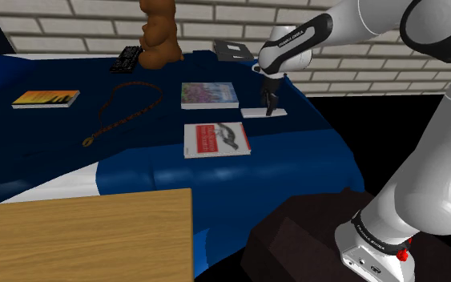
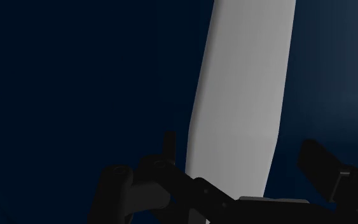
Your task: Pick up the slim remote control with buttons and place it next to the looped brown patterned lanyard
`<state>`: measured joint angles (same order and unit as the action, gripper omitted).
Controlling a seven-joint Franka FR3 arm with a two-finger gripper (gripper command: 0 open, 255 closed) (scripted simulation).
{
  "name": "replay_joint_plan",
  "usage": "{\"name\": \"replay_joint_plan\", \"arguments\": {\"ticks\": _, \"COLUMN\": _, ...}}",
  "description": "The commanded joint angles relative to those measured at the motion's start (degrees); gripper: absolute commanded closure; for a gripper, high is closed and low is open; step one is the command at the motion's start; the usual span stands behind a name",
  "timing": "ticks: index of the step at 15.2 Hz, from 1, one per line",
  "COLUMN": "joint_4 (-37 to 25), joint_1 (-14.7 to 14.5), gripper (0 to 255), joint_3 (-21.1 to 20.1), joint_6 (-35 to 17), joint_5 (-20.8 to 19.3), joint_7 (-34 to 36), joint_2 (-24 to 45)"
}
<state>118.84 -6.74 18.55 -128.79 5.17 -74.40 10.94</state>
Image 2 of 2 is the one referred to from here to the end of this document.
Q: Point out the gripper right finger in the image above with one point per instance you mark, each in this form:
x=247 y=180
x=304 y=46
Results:
x=357 y=192

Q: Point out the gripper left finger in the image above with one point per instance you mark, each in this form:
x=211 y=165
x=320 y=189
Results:
x=181 y=186

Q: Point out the white long rounded object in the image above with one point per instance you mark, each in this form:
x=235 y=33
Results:
x=240 y=102

